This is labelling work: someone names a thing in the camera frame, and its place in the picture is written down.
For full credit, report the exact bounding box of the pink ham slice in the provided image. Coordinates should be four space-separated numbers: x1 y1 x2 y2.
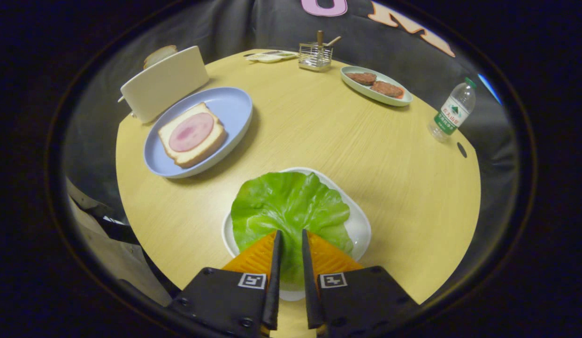
168 112 215 153

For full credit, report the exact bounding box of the brown meat patty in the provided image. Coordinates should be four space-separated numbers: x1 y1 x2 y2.
370 81 405 98
346 72 377 86

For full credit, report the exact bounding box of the black backdrop cloth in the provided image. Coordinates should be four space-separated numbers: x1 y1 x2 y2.
63 0 519 263

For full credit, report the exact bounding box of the blue round plate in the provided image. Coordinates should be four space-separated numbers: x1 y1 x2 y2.
143 87 253 179

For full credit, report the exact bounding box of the plain bread slice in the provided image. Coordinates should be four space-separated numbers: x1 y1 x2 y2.
143 45 178 70

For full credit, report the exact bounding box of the white divided bean dish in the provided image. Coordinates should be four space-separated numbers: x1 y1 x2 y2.
244 50 299 63

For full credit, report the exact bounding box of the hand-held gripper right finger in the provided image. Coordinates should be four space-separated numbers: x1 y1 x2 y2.
301 229 421 338

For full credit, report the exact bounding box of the wire utensil holder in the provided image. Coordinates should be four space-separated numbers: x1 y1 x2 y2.
299 42 333 72

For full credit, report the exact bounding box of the pale green oval plate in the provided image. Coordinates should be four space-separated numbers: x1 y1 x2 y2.
340 66 413 107

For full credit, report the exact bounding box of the white toaster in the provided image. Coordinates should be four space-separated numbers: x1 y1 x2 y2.
118 46 210 124

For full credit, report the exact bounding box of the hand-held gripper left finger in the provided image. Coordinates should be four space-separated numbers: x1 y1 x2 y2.
167 230 284 338

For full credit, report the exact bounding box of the white plate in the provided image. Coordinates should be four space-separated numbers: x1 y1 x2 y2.
222 167 372 302

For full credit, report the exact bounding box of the clear plastic water bottle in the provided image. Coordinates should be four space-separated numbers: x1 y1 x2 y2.
428 77 477 143

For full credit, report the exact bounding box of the bread slice under ham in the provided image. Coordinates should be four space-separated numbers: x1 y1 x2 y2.
158 102 227 169

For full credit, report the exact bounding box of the green lettuce leaf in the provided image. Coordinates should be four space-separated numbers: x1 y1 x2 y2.
230 171 354 284

